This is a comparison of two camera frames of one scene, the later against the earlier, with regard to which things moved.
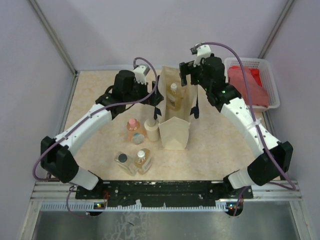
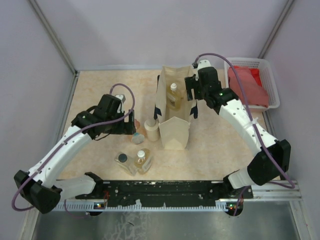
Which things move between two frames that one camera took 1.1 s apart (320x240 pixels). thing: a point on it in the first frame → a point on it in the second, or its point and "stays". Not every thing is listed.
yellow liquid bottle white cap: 174,96 stays
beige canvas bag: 175,108 stays
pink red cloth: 258,95 stays
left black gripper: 151,99 → 126,128
